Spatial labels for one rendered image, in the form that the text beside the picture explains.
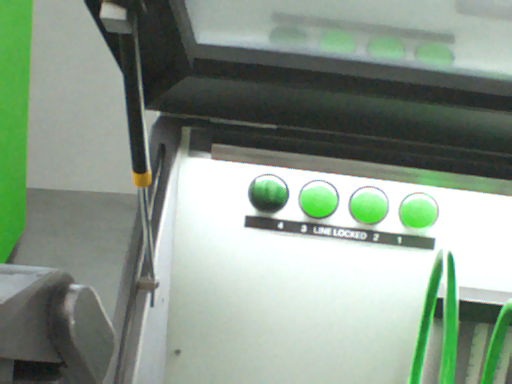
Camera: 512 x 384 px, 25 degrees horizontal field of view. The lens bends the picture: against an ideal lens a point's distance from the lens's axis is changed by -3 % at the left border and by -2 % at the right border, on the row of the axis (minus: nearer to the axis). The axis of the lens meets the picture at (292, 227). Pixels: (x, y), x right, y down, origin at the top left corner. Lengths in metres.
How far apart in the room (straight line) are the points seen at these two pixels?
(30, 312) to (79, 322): 0.04
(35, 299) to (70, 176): 4.58
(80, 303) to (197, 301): 0.79
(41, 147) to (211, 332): 3.78
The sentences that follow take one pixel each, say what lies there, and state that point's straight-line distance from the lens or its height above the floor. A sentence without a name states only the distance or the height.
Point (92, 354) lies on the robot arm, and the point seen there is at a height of 1.52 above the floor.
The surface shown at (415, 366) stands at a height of 1.22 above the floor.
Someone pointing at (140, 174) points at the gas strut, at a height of 1.47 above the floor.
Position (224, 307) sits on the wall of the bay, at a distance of 1.49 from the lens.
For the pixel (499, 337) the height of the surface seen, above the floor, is 1.30.
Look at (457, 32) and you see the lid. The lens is 1.06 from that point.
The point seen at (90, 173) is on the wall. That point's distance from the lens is 5.26.
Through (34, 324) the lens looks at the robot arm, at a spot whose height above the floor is 1.55.
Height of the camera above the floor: 1.87
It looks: 22 degrees down
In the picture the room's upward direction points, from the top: 6 degrees clockwise
